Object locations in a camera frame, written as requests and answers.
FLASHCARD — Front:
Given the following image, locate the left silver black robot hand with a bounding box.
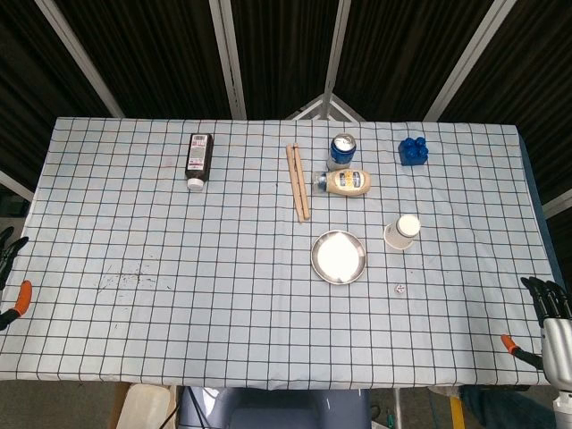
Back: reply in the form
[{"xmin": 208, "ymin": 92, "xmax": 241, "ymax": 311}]
[{"xmin": 0, "ymin": 225, "xmax": 34, "ymax": 332}]

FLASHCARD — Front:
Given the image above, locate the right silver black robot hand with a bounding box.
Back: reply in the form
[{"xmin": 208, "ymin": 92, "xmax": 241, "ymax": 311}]
[{"xmin": 500, "ymin": 275, "xmax": 572, "ymax": 391}]

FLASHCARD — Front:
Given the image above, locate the white paper cup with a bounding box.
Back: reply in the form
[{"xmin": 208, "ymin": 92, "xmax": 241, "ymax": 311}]
[{"xmin": 383, "ymin": 214, "xmax": 422, "ymax": 251}]

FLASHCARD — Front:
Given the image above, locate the silver metal plate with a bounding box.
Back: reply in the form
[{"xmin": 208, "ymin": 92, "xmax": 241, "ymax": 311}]
[{"xmin": 311, "ymin": 229, "xmax": 367, "ymax": 285}]

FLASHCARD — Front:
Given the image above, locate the light blue checkered tablecloth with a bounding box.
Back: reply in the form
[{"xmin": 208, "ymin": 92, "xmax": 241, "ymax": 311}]
[{"xmin": 0, "ymin": 116, "xmax": 565, "ymax": 389}]

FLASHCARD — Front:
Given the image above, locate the white plastic jug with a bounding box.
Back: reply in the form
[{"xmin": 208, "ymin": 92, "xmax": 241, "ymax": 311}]
[{"xmin": 116, "ymin": 383, "xmax": 178, "ymax": 429}]

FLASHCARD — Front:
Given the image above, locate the brown bottle white cap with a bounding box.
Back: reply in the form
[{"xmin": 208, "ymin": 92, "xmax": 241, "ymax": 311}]
[{"xmin": 183, "ymin": 132, "xmax": 215, "ymax": 193}]

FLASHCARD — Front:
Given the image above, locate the blue toy building block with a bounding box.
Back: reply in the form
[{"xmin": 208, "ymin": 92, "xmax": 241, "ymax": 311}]
[{"xmin": 399, "ymin": 136, "xmax": 429, "ymax": 168}]

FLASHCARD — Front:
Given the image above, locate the mayonnaise squeeze bottle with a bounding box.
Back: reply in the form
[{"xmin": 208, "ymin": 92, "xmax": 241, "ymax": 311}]
[{"xmin": 311, "ymin": 168, "xmax": 372, "ymax": 197}]

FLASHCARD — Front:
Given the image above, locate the grey-blue robot torso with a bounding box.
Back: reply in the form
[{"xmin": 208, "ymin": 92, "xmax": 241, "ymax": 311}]
[{"xmin": 176, "ymin": 386, "xmax": 372, "ymax": 429}]

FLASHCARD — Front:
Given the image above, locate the blue soda can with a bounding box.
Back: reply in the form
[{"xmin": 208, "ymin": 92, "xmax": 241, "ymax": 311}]
[{"xmin": 329, "ymin": 132, "xmax": 358, "ymax": 171}]

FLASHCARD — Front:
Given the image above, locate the wooden stick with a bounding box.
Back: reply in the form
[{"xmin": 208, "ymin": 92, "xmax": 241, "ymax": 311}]
[
  {"xmin": 285, "ymin": 143, "xmax": 306, "ymax": 223},
  {"xmin": 292, "ymin": 142, "xmax": 312, "ymax": 221}
]

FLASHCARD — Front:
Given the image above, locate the white metal frame post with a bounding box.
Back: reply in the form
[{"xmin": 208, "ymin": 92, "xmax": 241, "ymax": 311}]
[
  {"xmin": 324, "ymin": 0, "xmax": 352, "ymax": 96},
  {"xmin": 424, "ymin": 0, "xmax": 510, "ymax": 121},
  {"xmin": 209, "ymin": 0, "xmax": 247, "ymax": 120},
  {"xmin": 35, "ymin": 0, "xmax": 124, "ymax": 118}
]

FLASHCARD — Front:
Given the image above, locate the white triangular frame brace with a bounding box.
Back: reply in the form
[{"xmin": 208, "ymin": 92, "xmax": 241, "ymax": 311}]
[{"xmin": 285, "ymin": 93, "xmax": 367, "ymax": 122}]

